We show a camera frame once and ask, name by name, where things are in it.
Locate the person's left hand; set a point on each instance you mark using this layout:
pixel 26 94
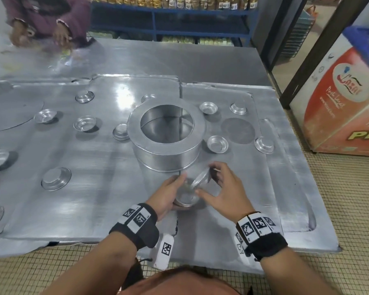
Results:
pixel 163 198

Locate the person's right hand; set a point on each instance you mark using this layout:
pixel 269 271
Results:
pixel 230 199

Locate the person's left thumb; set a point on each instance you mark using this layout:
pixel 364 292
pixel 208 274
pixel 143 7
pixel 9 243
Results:
pixel 174 180

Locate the person's right thumb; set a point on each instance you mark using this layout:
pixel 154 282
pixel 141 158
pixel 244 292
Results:
pixel 209 198

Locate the clear plastic container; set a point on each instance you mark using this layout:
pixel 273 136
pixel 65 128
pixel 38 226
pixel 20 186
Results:
pixel 187 193

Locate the clear plastic lid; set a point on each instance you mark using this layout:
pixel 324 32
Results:
pixel 200 178

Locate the person's left forearm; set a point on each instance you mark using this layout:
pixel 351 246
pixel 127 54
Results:
pixel 98 267

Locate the person's right forearm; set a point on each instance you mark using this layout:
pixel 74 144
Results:
pixel 298 276

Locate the large round metal tin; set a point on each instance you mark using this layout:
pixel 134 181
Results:
pixel 167 152

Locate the large metal baking tray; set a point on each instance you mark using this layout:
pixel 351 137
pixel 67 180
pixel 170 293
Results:
pixel 249 181
pixel 104 168

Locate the small round metal cup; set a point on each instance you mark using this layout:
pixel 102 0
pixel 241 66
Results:
pixel 45 116
pixel 84 96
pixel 148 97
pixel 120 132
pixel 85 123
pixel 208 108
pixel 217 144
pixel 264 145
pixel 239 108

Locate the black left wristband with markers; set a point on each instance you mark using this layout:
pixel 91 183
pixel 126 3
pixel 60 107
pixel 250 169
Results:
pixel 141 230

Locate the black wristband with markers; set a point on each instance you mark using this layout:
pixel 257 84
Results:
pixel 141 230
pixel 264 239

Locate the black right wristband with markers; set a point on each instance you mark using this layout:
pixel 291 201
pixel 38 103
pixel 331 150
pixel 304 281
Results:
pixel 264 239

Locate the white marker tag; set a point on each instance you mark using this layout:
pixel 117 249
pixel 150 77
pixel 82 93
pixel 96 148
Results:
pixel 164 251

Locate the large flat metal sheet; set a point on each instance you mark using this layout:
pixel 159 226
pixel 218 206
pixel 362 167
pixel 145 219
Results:
pixel 323 218

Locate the row of pale boxed packets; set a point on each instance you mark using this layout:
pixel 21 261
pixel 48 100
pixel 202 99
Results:
pixel 200 40

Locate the blue metal shelf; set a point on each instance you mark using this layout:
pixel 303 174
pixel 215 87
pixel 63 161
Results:
pixel 200 23

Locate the orange and white chest freezer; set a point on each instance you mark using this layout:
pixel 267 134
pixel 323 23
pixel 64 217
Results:
pixel 344 104

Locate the large round metal disc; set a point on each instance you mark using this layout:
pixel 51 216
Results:
pixel 15 107

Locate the clear plastic sheets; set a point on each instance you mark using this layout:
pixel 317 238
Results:
pixel 24 55

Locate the dark door frame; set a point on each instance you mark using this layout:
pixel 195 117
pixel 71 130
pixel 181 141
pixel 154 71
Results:
pixel 323 49

